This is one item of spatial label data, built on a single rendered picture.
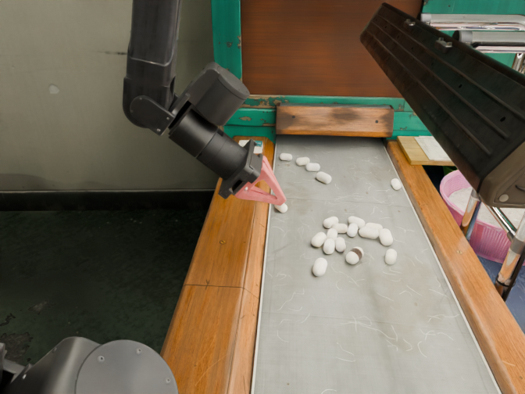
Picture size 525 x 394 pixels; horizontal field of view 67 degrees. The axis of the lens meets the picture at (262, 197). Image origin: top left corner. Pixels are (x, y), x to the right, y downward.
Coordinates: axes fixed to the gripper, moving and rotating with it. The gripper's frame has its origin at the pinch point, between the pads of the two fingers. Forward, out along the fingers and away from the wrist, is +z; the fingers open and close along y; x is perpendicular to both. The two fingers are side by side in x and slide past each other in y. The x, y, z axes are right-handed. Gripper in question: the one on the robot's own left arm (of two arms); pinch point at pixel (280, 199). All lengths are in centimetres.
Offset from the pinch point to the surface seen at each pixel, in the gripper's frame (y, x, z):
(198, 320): -17.1, 13.8, -2.0
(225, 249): -1.9, 12.8, -0.8
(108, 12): 124, 39, -65
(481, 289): -8.9, -12.9, 29.1
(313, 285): -7.0, 5.0, 12.0
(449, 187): 25.8, -16.2, 36.2
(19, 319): 45, 129, -19
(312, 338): -17.3, 5.5, 11.5
